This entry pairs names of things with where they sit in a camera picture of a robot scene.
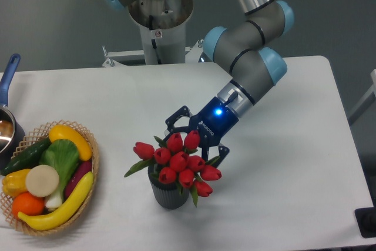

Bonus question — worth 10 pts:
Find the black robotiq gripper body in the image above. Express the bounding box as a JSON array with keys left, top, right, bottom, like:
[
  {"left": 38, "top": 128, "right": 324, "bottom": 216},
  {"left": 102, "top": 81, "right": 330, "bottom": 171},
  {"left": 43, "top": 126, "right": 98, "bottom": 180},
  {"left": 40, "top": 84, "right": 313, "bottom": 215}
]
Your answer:
[{"left": 189, "top": 86, "right": 254, "bottom": 148}]

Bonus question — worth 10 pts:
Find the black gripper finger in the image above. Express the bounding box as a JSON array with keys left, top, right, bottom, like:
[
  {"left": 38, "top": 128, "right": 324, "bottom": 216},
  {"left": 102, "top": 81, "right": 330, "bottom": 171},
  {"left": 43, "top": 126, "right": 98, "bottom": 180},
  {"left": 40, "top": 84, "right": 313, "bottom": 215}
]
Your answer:
[
  {"left": 201, "top": 143, "right": 230, "bottom": 168},
  {"left": 163, "top": 105, "right": 193, "bottom": 142}
]

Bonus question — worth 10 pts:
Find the red tulip bouquet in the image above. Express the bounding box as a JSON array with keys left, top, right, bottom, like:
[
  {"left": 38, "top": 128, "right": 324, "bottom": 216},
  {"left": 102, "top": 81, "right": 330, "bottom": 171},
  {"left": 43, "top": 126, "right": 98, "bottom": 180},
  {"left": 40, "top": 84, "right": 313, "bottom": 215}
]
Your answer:
[{"left": 124, "top": 130, "right": 222, "bottom": 205}]

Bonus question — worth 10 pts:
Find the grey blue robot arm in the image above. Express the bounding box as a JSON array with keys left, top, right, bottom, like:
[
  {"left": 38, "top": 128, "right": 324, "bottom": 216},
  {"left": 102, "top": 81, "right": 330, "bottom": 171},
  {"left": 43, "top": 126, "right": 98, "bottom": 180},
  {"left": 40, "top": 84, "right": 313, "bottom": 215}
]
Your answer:
[{"left": 106, "top": 0, "right": 294, "bottom": 159}]

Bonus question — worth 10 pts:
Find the dark grey ribbed vase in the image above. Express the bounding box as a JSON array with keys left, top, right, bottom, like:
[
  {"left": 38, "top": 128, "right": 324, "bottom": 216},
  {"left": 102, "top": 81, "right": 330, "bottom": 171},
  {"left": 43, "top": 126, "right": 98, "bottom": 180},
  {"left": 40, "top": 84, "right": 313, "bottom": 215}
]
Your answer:
[{"left": 147, "top": 165, "right": 190, "bottom": 210}]

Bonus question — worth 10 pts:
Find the purple eggplant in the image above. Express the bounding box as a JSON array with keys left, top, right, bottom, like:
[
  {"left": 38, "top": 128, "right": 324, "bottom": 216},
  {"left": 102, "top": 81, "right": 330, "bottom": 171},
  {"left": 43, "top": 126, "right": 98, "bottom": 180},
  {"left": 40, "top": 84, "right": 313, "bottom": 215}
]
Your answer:
[{"left": 64, "top": 160, "right": 92, "bottom": 199}]

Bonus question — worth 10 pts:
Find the yellow squash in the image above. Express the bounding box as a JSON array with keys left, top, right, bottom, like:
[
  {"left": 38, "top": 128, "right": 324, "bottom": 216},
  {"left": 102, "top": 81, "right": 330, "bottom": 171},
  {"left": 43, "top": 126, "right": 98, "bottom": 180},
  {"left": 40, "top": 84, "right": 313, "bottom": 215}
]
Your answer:
[{"left": 49, "top": 125, "right": 92, "bottom": 161}]

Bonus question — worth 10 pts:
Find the green bok choy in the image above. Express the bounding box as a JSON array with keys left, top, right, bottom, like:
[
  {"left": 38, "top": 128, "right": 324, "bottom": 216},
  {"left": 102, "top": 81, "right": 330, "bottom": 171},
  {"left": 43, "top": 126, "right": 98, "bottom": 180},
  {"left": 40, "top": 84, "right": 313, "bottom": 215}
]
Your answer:
[{"left": 39, "top": 139, "right": 79, "bottom": 212}]

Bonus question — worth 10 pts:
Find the woven wicker basket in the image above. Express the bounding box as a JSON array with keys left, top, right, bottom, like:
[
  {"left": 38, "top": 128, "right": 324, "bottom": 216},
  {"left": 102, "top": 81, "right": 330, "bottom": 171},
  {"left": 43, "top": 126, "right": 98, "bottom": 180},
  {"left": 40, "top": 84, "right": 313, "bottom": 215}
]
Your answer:
[{"left": 1, "top": 121, "right": 99, "bottom": 236}]

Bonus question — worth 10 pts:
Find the black device at edge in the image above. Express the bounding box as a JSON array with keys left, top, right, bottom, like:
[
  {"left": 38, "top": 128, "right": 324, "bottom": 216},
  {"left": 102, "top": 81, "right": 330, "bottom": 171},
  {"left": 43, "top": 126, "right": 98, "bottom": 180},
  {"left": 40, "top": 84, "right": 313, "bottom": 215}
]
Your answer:
[{"left": 354, "top": 207, "right": 375, "bottom": 238}]

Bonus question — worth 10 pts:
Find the beige round disc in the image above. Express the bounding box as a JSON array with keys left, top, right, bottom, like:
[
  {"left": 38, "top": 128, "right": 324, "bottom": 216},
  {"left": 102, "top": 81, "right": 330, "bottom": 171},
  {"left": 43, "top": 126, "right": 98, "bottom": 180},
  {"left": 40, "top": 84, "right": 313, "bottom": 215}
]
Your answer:
[{"left": 25, "top": 165, "right": 59, "bottom": 198}]

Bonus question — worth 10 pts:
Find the dark green cucumber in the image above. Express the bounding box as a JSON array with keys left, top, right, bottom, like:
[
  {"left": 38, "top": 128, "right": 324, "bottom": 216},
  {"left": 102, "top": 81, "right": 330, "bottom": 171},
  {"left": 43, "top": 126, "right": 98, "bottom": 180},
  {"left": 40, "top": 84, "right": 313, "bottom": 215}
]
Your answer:
[{"left": 1, "top": 138, "right": 51, "bottom": 176}]

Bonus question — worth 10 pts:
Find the yellow banana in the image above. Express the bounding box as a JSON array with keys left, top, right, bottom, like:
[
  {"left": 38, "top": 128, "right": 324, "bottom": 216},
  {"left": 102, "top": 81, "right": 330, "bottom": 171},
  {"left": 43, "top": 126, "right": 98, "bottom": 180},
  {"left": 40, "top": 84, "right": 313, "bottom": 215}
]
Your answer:
[{"left": 18, "top": 172, "right": 94, "bottom": 231}]

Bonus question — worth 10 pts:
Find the orange fruit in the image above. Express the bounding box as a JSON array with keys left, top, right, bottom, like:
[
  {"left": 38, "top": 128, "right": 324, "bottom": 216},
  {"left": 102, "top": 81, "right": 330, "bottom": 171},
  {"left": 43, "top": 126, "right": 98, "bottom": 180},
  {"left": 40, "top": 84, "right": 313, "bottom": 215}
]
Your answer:
[{"left": 12, "top": 192, "right": 45, "bottom": 218}]

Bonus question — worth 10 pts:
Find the yellow bell pepper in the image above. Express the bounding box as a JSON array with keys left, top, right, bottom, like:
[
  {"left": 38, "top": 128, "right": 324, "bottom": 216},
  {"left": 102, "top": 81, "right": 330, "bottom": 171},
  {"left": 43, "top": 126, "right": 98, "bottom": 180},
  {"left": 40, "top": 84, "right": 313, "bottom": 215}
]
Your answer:
[{"left": 2, "top": 169, "right": 31, "bottom": 198}]

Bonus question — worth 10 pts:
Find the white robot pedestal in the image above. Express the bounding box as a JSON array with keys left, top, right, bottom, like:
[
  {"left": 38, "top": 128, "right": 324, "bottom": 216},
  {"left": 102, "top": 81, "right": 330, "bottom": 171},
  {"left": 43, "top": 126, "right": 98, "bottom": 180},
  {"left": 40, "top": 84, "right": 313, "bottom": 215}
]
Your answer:
[{"left": 103, "top": 0, "right": 206, "bottom": 67}]

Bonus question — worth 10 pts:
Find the white frame at right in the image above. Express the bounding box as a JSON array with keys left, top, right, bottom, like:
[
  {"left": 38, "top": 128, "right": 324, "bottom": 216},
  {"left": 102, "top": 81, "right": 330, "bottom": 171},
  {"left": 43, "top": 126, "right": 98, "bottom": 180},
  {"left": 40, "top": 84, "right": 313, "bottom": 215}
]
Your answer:
[{"left": 348, "top": 69, "right": 375, "bottom": 126}]

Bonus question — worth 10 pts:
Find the blue handled saucepan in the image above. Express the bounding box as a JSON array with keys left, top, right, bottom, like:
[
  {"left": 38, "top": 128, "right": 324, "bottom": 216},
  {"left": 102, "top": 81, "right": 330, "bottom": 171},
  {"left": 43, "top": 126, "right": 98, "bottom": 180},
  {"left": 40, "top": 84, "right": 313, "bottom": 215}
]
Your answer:
[{"left": 1, "top": 53, "right": 25, "bottom": 169}]

